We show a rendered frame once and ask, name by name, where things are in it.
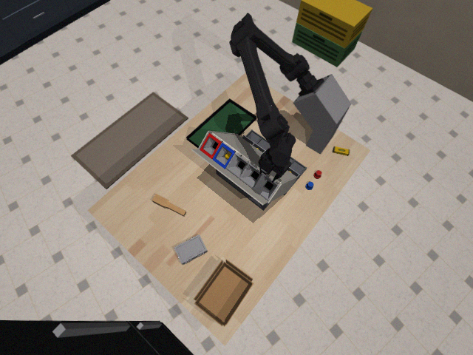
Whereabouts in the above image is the brown cardboard box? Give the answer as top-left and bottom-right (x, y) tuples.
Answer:
(194, 259), (253, 326)

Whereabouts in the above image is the brown wire brush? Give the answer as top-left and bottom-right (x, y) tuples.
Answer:
(152, 194), (186, 216)

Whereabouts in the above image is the green tray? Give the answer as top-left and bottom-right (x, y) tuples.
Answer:
(186, 99), (256, 148)

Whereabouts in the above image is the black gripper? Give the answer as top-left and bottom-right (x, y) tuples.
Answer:
(259, 149), (292, 183)

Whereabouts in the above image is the blue square frame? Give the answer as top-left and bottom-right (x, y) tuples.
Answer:
(212, 143), (235, 169)

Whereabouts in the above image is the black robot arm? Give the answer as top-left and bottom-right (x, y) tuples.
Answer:
(229, 13), (324, 175)

